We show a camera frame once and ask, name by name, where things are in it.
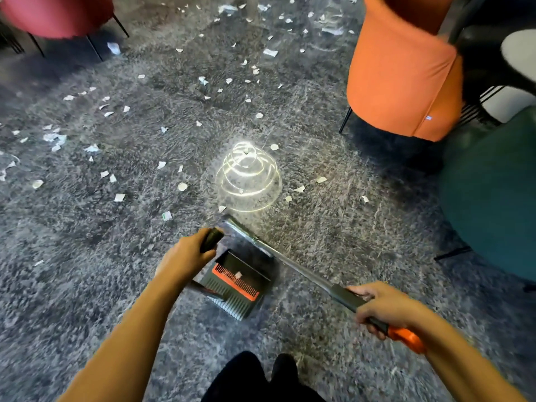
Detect person's right hand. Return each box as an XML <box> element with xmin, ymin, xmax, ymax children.
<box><xmin>347</xmin><ymin>281</ymin><xmax>424</xmax><ymax>341</ymax></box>

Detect person's left hand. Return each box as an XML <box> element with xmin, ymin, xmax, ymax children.
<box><xmin>155</xmin><ymin>228</ymin><xmax>217</xmax><ymax>290</ymax></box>

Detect grey dustpan with orange comb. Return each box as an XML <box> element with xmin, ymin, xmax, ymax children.
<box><xmin>188</xmin><ymin>227</ymin><xmax>273</xmax><ymax>322</ymax></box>

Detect grey broom with orange grip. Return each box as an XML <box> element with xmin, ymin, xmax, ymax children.
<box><xmin>221</xmin><ymin>217</ymin><xmax>428</xmax><ymax>355</ymax></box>

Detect person's left forearm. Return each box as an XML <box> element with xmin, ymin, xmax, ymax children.
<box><xmin>58</xmin><ymin>267</ymin><xmax>190</xmax><ymax>402</ymax></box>

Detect person's right forearm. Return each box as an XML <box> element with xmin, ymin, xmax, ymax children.
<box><xmin>401</xmin><ymin>305</ymin><xmax>529</xmax><ymax>402</ymax></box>

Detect person's black trousers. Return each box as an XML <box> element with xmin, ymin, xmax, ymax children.
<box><xmin>201</xmin><ymin>351</ymin><xmax>328</xmax><ymax>402</ymax></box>

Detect scattered white paper scraps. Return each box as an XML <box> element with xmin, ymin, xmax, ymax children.
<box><xmin>0</xmin><ymin>0</ymin><xmax>372</xmax><ymax>266</ymax></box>

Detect dark green upholstered chair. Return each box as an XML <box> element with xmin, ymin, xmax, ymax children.
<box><xmin>433</xmin><ymin>106</ymin><xmax>536</xmax><ymax>291</ymax></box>

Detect orange upholstered chair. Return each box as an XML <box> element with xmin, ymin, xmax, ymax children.
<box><xmin>338</xmin><ymin>0</ymin><xmax>465</xmax><ymax>143</ymax></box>

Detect black and white chair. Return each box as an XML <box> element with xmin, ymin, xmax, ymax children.
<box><xmin>447</xmin><ymin>0</ymin><xmax>536</xmax><ymax>127</ymax></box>

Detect red upholstered chair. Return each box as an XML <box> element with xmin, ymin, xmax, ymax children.
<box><xmin>0</xmin><ymin>0</ymin><xmax>130</xmax><ymax>62</ymax></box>

